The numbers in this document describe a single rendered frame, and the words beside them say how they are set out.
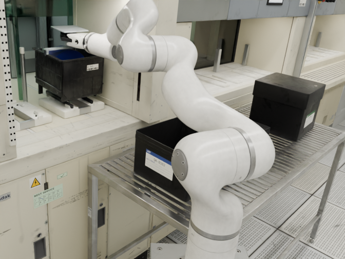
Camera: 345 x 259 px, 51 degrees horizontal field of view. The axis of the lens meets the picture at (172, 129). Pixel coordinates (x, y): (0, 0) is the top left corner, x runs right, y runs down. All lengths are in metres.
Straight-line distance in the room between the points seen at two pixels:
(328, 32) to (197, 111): 3.47
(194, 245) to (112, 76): 1.02
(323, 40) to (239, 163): 3.57
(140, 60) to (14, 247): 0.85
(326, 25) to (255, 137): 3.51
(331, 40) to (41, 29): 3.00
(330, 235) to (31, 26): 2.25
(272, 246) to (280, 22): 1.52
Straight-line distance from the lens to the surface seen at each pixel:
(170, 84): 0.88
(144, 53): 0.96
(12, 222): 1.41
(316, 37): 4.27
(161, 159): 1.27
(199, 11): 1.72
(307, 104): 1.85
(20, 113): 1.61
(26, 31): 2.22
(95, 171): 1.42
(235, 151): 0.73
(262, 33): 2.83
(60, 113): 1.60
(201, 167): 0.69
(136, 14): 1.06
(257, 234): 2.46
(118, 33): 1.22
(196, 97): 0.84
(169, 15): 1.50
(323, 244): 2.57
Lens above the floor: 1.48
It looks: 23 degrees down
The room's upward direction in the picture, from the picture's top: 6 degrees clockwise
